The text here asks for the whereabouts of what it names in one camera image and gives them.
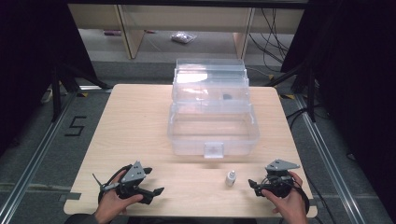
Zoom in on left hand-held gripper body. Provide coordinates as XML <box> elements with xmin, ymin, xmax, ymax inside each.
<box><xmin>100</xmin><ymin>161</ymin><xmax>148</xmax><ymax>201</ymax></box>

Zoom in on small white dropper bottle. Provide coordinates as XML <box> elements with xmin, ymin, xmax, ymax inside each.
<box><xmin>225</xmin><ymin>170</ymin><xmax>237</xmax><ymax>188</ymax></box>

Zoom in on person's left hand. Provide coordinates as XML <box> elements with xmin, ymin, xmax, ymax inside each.
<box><xmin>92</xmin><ymin>169</ymin><xmax>145</xmax><ymax>224</ymax></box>

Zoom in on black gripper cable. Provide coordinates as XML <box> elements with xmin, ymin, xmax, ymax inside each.
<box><xmin>92</xmin><ymin>163</ymin><xmax>134</xmax><ymax>204</ymax></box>
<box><xmin>264</xmin><ymin>174</ymin><xmax>311</xmax><ymax>216</ymax></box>

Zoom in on white floor object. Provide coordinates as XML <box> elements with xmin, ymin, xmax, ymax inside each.
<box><xmin>39</xmin><ymin>88</ymin><xmax>54</xmax><ymax>105</ymax></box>

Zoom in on person's right hand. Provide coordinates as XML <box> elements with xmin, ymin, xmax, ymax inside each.
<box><xmin>261</xmin><ymin>171</ymin><xmax>309</xmax><ymax>224</ymax></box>

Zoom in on clear plastic storage box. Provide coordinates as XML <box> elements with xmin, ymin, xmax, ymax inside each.
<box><xmin>166</xmin><ymin>58</ymin><xmax>261</xmax><ymax>160</ymax></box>

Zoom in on black metal stand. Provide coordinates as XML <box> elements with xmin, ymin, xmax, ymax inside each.
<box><xmin>50</xmin><ymin>61</ymin><xmax>114</xmax><ymax>123</ymax></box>
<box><xmin>263</xmin><ymin>61</ymin><xmax>318</xmax><ymax>123</ymax></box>

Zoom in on grey floor tape strip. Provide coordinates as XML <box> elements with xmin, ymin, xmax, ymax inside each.
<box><xmin>58</xmin><ymin>191</ymin><xmax>82</xmax><ymax>203</ymax></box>

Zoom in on black floor cable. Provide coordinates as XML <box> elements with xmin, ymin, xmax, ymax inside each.
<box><xmin>285</xmin><ymin>104</ymin><xmax>326</xmax><ymax>130</ymax></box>

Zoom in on metal shelf frame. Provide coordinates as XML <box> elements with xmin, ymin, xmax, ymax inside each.
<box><xmin>67</xmin><ymin>3</ymin><xmax>305</xmax><ymax>61</ymax></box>

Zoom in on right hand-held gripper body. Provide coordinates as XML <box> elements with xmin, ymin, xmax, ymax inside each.
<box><xmin>261</xmin><ymin>159</ymin><xmax>302</xmax><ymax>199</ymax></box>

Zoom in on metal floor rail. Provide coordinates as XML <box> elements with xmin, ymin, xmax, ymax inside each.
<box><xmin>0</xmin><ymin>91</ymin><xmax>79</xmax><ymax>224</ymax></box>
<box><xmin>293</xmin><ymin>94</ymin><xmax>372</xmax><ymax>224</ymax></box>

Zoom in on black hanging cables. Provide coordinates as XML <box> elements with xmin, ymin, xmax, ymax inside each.
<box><xmin>247</xmin><ymin>7</ymin><xmax>291</xmax><ymax>64</ymax></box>

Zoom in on clear plastic bag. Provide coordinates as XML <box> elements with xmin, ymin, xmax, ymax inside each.
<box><xmin>169</xmin><ymin>31</ymin><xmax>198</xmax><ymax>45</ymax></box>

